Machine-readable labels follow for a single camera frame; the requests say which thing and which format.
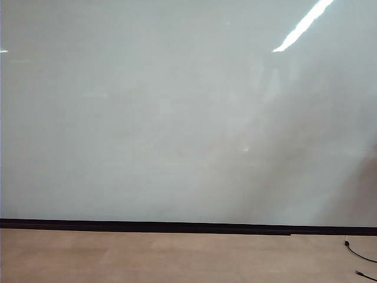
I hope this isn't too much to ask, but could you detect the white glossy whiteboard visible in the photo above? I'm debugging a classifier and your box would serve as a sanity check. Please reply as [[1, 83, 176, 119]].
[[0, 0, 377, 228]]

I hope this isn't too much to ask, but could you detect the black whiteboard bottom rail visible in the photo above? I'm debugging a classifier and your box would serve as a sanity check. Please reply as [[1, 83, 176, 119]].
[[0, 218, 377, 237]]

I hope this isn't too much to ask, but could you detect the black cable with round plug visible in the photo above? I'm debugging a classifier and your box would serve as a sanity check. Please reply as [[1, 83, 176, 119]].
[[343, 235, 377, 264]]

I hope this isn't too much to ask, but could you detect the black cable with flat plug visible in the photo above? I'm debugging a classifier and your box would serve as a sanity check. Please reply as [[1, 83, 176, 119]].
[[355, 269, 377, 282]]

